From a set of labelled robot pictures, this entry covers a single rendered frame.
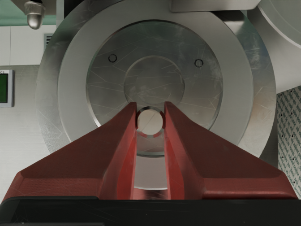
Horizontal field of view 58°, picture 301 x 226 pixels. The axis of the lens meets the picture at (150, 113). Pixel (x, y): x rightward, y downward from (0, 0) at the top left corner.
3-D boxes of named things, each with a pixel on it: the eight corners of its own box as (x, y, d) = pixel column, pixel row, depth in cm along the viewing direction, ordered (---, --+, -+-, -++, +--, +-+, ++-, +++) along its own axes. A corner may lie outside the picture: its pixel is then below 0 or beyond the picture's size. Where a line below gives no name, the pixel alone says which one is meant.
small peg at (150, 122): (144, 99, 12) (172, 115, 12) (146, 106, 14) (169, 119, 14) (127, 128, 12) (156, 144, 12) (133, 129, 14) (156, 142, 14)
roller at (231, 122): (256, -3, 16) (252, 196, 15) (195, 82, 42) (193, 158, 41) (63, -10, 16) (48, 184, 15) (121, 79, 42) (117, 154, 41)
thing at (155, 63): (227, 21, 15) (221, 160, 14) (218, 35, 17) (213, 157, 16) (90, 14, 15) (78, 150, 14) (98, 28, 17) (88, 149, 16)
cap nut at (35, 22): (40, 1, 49) (40, 25, 49) (48, 10, 53) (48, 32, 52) (20, 1, 49) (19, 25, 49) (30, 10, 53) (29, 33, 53)
